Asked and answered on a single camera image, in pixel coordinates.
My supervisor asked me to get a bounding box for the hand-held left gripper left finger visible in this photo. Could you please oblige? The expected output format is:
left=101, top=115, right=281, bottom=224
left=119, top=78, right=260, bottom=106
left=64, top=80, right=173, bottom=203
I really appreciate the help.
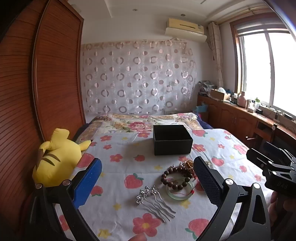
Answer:
left=28, top=158, right=102, bottom=241

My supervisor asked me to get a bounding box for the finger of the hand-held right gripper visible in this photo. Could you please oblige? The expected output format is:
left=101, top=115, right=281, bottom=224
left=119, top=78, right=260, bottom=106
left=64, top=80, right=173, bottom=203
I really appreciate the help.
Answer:
left=246, top=148, right=278, bottom=171
left=262, top=141, right=296, bottom=168

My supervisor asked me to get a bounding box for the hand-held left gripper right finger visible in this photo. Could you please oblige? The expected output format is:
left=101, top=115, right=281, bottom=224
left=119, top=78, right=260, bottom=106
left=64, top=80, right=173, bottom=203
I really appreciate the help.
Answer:
left=193, top=156, right=271, bottom=241

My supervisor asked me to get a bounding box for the red cord bead necklace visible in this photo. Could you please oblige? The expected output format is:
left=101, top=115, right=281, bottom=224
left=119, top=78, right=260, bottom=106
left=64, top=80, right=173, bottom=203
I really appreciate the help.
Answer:
left=170, top=183, right=197, bottom=194

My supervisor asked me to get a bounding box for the pale bead bracelet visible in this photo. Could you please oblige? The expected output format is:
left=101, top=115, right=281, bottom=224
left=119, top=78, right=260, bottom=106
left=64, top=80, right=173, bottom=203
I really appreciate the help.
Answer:
left=178, top=159, right=197, bottom=179

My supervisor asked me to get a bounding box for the green jade bangle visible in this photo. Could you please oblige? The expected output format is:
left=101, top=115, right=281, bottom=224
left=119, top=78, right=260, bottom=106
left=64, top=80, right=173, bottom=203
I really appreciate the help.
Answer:
left=165, top=177, right=197, bottom=200

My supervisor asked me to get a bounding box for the dark brown bead bracelet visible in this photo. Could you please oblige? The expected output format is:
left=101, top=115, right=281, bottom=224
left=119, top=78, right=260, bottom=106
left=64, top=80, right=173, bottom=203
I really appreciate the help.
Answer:
left=161, top=165, right=193, bottom=191

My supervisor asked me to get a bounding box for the black box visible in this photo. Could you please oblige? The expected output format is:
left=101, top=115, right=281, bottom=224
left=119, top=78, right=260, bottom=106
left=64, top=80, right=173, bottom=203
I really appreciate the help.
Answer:
left=153, top=125, right=193, bottom=156

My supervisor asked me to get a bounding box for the silver hair comb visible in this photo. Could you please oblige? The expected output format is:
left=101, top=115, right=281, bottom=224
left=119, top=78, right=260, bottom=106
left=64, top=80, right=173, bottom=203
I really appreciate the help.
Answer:
left=136, top=186, right=176, bottom=223

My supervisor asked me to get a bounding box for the person's right hand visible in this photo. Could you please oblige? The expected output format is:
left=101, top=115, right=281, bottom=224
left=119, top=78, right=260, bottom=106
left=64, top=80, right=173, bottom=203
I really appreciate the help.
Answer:
left=268, top=191, right=296, bottom=241

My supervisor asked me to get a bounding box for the person's left hand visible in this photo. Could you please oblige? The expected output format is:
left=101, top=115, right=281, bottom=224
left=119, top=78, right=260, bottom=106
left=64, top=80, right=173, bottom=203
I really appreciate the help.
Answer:
left=128, top=233, right=148, bottom=241

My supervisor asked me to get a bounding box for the yellow plush toy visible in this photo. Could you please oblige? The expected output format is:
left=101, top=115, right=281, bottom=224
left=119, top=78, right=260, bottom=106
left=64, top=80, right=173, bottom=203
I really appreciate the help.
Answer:
left=32, top=128, right=92, bottom=188

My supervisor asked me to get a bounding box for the strawberry flower print bed sheet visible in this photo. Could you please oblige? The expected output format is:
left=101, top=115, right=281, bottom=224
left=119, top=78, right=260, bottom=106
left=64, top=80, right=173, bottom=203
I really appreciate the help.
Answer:
left=54, top=128, right=275, bottom=241

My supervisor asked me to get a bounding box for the wooden cabinet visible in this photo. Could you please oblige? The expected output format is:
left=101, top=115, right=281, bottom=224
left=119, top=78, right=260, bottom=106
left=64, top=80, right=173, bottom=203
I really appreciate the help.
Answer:
left=197, top=94, right=296, bottom=154

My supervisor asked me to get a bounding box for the pink bottle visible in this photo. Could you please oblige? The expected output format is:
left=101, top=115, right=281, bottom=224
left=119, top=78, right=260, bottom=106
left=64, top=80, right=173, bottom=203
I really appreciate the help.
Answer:
left=237, top=91, right=247, bottom=107

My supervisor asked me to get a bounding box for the cardboard box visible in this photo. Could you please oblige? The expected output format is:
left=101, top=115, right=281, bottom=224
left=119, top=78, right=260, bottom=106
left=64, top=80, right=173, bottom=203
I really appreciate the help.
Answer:
left=210, top=89, right=232, bottom=102

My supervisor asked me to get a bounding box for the blue bag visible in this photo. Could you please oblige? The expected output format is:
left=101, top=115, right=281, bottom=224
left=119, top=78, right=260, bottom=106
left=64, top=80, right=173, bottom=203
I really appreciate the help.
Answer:
left=194, top=104, right=210, bottom=114

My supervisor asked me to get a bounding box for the floral quilt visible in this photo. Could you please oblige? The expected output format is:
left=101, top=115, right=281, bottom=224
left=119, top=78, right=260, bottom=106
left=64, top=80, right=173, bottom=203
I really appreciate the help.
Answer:
left=74, top=113, right=204, bottom=145

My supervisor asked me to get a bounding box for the window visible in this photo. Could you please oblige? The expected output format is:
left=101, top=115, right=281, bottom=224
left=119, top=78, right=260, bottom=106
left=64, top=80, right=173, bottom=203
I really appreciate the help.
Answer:
left=230, top=13, right=296, bottom=122

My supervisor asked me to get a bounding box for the stack of papers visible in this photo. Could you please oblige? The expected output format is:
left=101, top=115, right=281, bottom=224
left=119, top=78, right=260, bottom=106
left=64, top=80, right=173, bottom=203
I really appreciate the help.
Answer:
left=198, top=80, right=218, bottom=95

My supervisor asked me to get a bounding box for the beige window curtain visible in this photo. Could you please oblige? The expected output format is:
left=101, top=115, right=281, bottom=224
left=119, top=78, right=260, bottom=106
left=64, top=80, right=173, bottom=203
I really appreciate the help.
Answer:
left=207, top=22, right=225, bottom=89

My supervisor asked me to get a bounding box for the wooden wardrobe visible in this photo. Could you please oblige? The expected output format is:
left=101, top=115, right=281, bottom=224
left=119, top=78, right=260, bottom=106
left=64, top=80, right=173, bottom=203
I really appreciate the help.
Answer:
left=0, top=0, right=87, bottom=209

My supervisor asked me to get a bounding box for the sheer curtain with circles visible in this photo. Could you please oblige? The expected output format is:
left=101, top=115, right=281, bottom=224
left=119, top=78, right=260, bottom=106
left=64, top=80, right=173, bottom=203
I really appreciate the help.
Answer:
left=80, top=40, right=197, bottom=115

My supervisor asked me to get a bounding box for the wall air conditioner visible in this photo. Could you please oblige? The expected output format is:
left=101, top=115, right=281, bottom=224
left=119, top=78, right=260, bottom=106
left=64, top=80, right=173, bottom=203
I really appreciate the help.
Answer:
left=165, top=17, right=207, bottom=42

